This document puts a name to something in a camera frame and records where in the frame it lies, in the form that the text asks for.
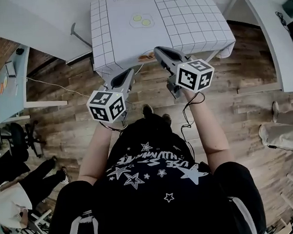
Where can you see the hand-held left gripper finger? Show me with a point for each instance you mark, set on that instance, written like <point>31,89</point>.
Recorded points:
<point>131,85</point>
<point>121,80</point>

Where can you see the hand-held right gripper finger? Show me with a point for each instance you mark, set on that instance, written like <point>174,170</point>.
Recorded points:
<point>168,69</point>
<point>169,54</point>

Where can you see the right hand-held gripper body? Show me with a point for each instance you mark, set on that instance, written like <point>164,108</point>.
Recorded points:
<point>195,74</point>

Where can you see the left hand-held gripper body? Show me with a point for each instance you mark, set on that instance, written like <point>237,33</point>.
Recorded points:
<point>104,106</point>

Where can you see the white plate with brown food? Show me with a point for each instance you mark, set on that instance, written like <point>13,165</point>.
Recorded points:
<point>145,57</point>

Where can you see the person's right forearm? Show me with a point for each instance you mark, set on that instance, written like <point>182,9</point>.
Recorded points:
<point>208,130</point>

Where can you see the person's left forearm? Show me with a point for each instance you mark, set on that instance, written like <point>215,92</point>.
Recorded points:
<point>97,151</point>

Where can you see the person's left shoe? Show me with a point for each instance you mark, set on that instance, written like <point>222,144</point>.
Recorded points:
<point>147,110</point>

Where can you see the person's shoe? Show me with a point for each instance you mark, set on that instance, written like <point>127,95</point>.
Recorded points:
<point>166,118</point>
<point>147,110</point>

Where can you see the table with white grid cloth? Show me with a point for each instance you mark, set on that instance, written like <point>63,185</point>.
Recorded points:
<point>132,41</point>

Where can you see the person's right shoe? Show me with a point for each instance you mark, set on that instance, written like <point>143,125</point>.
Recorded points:
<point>166,118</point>

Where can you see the curved white desk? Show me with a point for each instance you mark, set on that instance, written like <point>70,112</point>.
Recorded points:
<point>266,22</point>

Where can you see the black office chair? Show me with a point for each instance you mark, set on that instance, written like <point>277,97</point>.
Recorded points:
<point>17,138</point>

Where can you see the light blue desk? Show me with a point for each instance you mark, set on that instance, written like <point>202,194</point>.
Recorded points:
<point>11,104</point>

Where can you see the white notebook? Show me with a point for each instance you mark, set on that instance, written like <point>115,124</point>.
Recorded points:
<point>10,69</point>

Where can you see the black computer mouse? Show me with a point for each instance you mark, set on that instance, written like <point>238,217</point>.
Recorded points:
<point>19,51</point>

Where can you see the orange paper item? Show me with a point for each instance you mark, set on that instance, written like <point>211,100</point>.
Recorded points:
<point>1,89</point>

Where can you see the large white desk grey leg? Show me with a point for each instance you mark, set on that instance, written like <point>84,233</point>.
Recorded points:
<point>33,22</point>

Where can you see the person's black star shirt torso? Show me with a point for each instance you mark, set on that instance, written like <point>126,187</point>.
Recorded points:
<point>153,199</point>

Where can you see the dark green box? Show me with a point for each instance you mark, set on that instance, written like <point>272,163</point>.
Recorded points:
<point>291,8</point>

